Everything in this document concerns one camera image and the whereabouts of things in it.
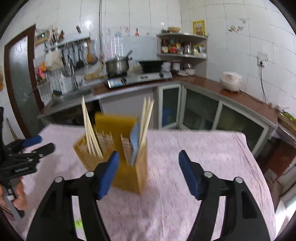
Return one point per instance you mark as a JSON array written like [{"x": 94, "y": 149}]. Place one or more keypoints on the black wok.
[{"x": 151, "y": 66}]

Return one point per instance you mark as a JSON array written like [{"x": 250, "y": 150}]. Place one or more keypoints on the wall socket with cable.
[{"x": 253, "y": 82}]

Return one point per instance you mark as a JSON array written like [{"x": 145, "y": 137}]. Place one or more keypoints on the hanging utensil rack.
[{"x": 62, "y": 52}]

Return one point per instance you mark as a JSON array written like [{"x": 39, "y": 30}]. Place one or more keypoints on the blue silicone spoon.
[{"x": 134, "y": 139}]

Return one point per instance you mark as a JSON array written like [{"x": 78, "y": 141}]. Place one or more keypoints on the steel sink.
[{"x": 71, "y": 96}]

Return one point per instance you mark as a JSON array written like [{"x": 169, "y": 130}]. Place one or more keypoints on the person's left hand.
[{"x": 20, "y": 202}]

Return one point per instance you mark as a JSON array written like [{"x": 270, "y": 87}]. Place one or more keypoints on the yellow utensil holder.
[{"x": 113, "y": 134}]

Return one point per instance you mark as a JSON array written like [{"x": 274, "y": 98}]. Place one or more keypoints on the steel cooking pot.
[{"x": 118, "y": 65}]

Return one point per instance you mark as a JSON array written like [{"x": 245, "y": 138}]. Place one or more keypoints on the yellow wall poster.
[{"x": 199, "y": 28}]

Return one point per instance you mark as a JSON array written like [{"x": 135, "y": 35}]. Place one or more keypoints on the white rice cooker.
[{"x": 231, "y": 81}]

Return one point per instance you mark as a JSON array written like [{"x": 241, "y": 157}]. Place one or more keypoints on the steel gas stove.
[{"x": 131, "y": 78}]

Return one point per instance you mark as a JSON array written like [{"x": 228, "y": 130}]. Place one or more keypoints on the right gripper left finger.
[{"x": 54, "y": 219}]

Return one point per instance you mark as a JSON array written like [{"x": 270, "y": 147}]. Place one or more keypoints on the corner wall shelf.
[{"x": 181, "y": 46}]

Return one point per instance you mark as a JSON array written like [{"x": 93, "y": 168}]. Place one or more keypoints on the cream chopstick bundle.
[{"x": 147, "y": 108}]

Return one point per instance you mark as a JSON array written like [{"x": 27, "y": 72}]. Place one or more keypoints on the dark wooden door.
[{"x": 21, "y": 82}]

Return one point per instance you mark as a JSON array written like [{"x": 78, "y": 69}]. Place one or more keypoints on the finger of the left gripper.
[
  {"x": 43, "y": 151},
  {"x": 24, "y": 143}
]

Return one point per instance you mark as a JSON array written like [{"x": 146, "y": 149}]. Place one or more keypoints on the pink floral tablecloth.
[{"x": 168, "y": 206}]

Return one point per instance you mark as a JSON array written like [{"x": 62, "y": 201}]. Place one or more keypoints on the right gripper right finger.
[{"x": 242, "y": 220}]

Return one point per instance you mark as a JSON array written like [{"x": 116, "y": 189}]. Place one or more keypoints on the kitchen counter cabinet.
[{"x": 185, "y": 103}]

